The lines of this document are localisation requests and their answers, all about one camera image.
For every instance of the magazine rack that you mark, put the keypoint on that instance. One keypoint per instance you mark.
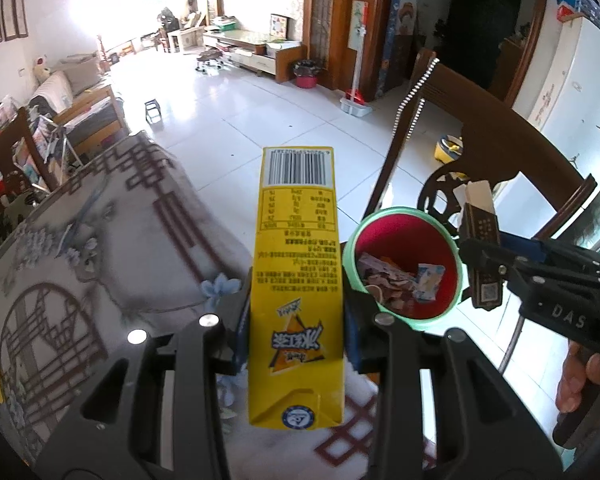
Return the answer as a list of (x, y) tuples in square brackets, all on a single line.
[(45, 137)]

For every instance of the colourful door curtain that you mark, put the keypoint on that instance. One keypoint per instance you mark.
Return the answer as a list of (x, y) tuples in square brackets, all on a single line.
[(405, 25)]

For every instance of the white wall calendar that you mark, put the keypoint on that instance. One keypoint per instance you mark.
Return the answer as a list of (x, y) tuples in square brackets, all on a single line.
[(365, 10)]

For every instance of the rolling round stool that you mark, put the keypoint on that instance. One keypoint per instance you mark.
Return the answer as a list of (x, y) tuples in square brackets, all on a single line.
[(211, 55)]

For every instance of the red bin with green rim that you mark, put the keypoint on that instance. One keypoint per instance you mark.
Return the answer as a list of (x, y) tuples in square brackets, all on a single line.
[(405, 240)]

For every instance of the white plush toy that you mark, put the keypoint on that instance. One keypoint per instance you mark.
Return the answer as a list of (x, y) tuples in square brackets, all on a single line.
[(41, 72)]

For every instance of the person's right hand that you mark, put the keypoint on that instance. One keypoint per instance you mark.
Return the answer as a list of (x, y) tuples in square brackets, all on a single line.
[(572, 380)]

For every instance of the grey printed tablecloth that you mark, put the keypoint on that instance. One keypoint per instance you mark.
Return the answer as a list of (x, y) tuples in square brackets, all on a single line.
[(130, 240)]

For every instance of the red waste bin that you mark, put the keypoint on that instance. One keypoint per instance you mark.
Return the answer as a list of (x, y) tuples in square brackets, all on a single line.
[(307, 81)]

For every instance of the small framed picture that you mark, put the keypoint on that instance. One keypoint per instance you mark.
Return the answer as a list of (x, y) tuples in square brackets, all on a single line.
[(278, 26)]

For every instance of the floral seat cushion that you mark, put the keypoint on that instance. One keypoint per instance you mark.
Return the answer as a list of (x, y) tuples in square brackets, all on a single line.
[(5, 225)]

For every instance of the dark cigarette box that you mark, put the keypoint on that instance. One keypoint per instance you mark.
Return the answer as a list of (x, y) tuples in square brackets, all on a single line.
[(480, 220)]

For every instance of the white refrigerator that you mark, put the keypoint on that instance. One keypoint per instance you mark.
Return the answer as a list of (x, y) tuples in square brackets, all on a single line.
[(580, 75)]

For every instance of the low television cabinet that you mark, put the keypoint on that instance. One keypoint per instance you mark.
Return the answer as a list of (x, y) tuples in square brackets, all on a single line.
[(260, 55)]

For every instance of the brown wooden chair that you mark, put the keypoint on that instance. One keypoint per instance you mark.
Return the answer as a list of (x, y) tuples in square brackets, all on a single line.
[(10, 140)]

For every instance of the pink plastic wrapper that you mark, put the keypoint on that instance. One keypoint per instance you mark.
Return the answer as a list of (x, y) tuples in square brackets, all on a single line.
[(372, 262)]

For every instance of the white side table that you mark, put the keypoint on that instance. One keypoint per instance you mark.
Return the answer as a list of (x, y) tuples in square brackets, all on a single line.
[(187, 40)]

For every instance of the small black stool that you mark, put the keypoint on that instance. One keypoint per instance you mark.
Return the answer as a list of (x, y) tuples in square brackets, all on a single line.
[(153, 107)]

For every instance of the white mop with dustpan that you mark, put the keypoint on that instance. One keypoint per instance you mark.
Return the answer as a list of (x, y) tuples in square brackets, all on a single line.
[(357, 105)]

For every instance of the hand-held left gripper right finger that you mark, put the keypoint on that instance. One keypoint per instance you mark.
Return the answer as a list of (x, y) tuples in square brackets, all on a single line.
[(354, 345)]

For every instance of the yellow plastic toy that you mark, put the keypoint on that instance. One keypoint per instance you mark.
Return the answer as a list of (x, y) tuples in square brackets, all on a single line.
[(447, 150)]

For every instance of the yellow drink carton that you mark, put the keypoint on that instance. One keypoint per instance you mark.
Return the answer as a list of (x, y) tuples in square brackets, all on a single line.
[(295, 260)]

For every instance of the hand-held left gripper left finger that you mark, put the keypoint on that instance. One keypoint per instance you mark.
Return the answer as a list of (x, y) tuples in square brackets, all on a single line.
[(241, 340)]

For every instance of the dark wooden carved chair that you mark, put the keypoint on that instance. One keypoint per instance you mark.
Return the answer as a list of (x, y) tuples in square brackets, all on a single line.
[(505, 125)]

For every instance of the wooden frame sofa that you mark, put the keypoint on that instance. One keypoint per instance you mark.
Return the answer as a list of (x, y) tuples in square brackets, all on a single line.
[(87, 115)]

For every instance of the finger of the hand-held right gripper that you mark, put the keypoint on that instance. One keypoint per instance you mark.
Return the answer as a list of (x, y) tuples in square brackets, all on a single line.
[(522, 247), (505, 272)]

